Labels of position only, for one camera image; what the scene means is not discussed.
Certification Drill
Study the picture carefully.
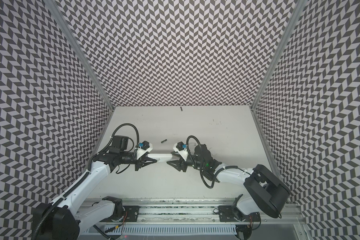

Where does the white remote with barcode label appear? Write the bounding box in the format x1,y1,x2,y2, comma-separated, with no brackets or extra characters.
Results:
148,154,173,163

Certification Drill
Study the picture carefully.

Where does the white remote with back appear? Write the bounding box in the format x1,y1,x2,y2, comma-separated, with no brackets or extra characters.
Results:
187,143,197,150

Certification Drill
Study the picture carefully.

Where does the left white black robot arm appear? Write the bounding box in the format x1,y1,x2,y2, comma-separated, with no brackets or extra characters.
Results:
31,136,156,240

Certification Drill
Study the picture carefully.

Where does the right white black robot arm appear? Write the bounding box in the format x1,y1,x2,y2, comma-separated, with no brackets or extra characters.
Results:
167,142,291,222

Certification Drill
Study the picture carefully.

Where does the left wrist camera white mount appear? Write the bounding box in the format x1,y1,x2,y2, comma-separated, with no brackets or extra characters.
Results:
136,141,153,160

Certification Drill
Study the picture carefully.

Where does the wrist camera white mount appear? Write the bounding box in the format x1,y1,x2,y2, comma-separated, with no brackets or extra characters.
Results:
173,142,189,161
136,141,153,160

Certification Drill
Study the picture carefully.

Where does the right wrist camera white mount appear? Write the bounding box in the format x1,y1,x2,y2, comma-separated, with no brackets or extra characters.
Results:
173,142,189,161

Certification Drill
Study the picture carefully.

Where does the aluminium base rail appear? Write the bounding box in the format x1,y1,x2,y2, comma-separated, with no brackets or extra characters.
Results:
77,198,304,226

